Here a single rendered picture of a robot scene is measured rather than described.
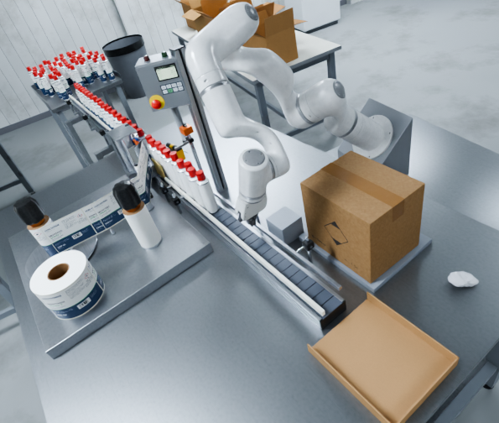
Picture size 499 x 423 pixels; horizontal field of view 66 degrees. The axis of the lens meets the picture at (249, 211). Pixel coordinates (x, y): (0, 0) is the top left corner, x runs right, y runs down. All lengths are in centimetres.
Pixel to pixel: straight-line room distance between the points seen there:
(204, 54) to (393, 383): 102
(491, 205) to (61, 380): 161
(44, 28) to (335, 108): 504
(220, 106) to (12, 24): 509
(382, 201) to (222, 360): 68
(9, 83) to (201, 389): 542
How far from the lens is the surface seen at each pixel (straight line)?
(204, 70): 113
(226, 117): 109
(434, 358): 123
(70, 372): 149
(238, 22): 121
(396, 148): 165
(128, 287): 152
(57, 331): 155
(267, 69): 131
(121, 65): 553
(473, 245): 151
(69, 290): 145
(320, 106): 138
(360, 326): 126
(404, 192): 123
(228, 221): 159
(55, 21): 603
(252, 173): 104
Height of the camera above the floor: 190
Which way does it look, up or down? 40 degrees down
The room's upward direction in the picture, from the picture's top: 16 degrees counter-clockwise
